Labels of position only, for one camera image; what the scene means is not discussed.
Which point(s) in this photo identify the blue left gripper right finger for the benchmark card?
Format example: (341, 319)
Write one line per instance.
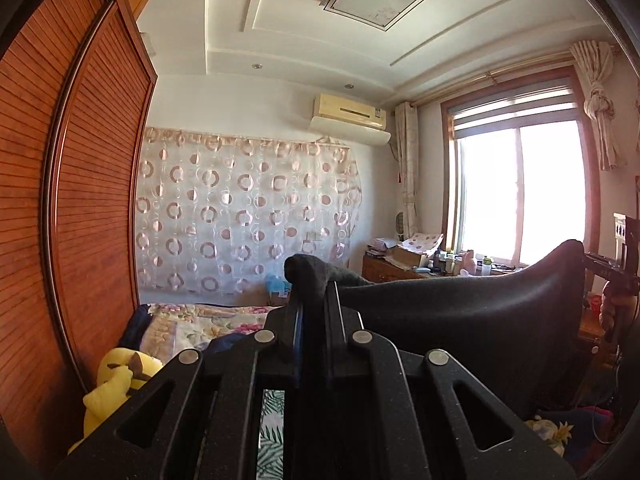
(343, 355)

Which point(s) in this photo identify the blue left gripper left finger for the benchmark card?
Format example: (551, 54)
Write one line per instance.
(284, 353)

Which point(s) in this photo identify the black printed t-shirt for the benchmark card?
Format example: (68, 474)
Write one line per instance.
(516, 333)

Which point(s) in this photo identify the person's right hand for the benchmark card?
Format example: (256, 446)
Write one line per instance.
(619, 304)

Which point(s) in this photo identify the blue toy on headboard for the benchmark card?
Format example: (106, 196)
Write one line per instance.
(278, 290)

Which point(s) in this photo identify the wooden sideboard cabinet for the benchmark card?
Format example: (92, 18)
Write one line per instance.
(378, 270)

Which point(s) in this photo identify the cardboard box with cloth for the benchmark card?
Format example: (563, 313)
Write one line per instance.
(415, 251)

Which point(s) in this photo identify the floral bed quilt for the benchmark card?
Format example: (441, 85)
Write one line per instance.
(177, 327)

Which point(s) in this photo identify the pink circle patterned curtain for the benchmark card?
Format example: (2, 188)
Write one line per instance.
(218, 215)

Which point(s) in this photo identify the navy blue blanket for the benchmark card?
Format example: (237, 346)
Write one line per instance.
(136, 327)

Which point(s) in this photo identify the yellow plush toy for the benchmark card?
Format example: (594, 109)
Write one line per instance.
(122, 372)

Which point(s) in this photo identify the tied window drape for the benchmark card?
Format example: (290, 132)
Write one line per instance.
(407, 142)

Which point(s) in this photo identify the wooden louvered wardrobe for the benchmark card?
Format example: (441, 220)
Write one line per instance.
(76, 87)

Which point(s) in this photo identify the window with wooden frame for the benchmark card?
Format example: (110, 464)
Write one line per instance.
(520, 169)

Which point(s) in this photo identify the wall air conditioner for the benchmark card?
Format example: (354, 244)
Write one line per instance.
(344, 119)

